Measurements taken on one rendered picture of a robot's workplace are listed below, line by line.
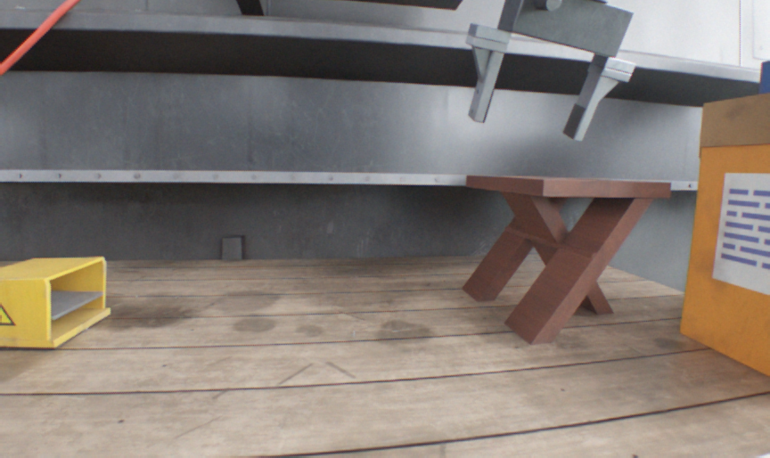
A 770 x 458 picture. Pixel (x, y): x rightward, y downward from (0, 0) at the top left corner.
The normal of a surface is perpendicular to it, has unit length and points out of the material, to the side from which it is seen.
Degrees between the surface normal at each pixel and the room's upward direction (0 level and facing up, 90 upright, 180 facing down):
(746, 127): 90
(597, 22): 114
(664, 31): 87
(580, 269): 54
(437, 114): 90
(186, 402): 0
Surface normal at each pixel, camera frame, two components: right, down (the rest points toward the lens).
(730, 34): 0.16, 0.07
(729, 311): -0.99, 0.00
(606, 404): 0.02, -0.99
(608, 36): 0.09, 0.51
